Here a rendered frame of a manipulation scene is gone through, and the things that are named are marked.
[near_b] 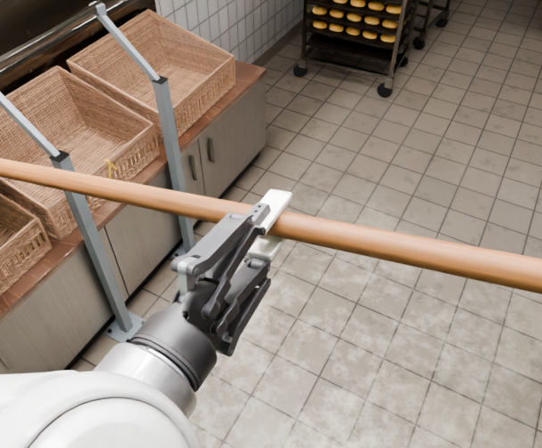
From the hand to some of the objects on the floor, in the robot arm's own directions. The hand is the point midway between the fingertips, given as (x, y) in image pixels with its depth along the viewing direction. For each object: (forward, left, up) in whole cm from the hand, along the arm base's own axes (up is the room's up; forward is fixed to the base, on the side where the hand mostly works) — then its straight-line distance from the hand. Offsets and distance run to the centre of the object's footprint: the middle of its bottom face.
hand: (271, 223), depth 56 cm
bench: (+47, +121, -148) cm, 197 cm away
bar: (+29, +100, -148) cm, 181 cm away
